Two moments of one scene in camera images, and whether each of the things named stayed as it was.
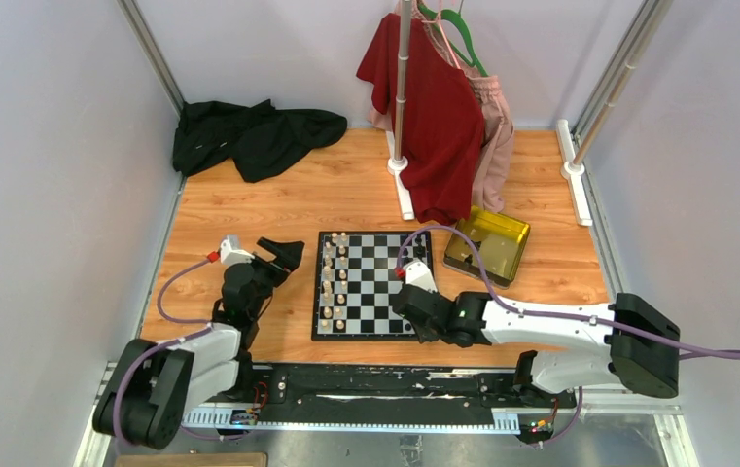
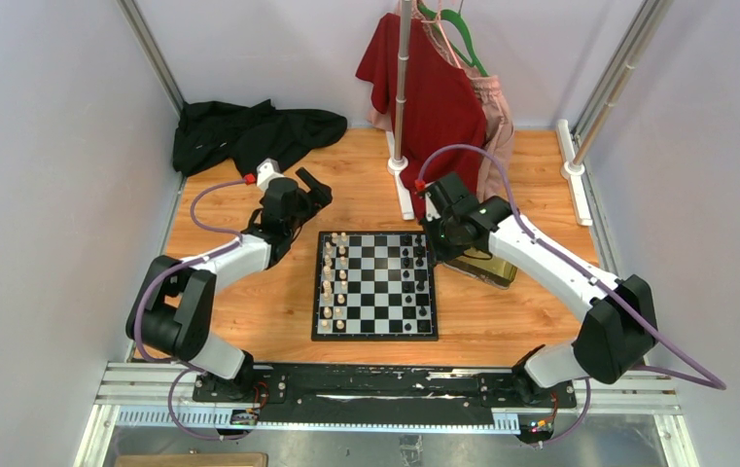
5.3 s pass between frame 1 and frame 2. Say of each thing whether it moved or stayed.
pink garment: stayed
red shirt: stayed
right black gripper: moved
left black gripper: moved
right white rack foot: stayed
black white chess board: stayed
